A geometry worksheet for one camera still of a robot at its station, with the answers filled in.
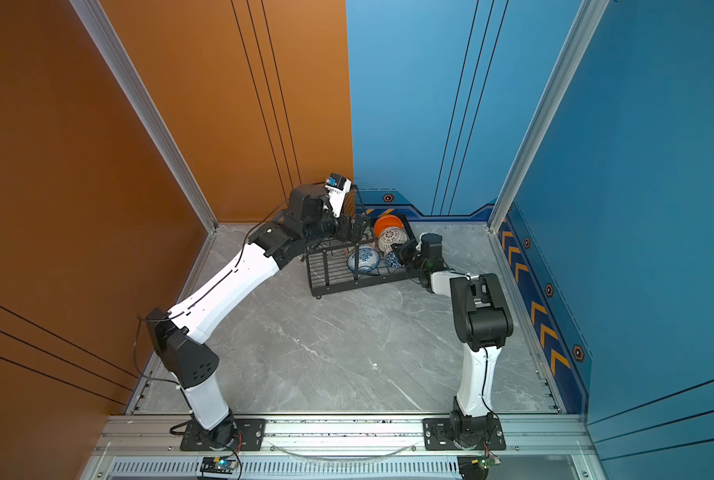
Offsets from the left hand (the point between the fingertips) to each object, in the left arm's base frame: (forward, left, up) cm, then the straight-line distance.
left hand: (357, 211), depth 75 cm
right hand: (+10, -10, -24) cm, 27 cm away
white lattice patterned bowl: (+19, -12, -29) cm, 37 cm away
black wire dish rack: (+8, +5, -34) cm, 35 cm away
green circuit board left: (-50, +32, -37) cm, 70 cm away
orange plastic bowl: (+26, -10, -28) cm, 39 cm away
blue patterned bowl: (+10, -3, -32) cm, 33 cm away
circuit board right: (-49, -29, -36) cm, 68 cm away
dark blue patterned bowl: (+10, -12, -33) cm, 36 cm away
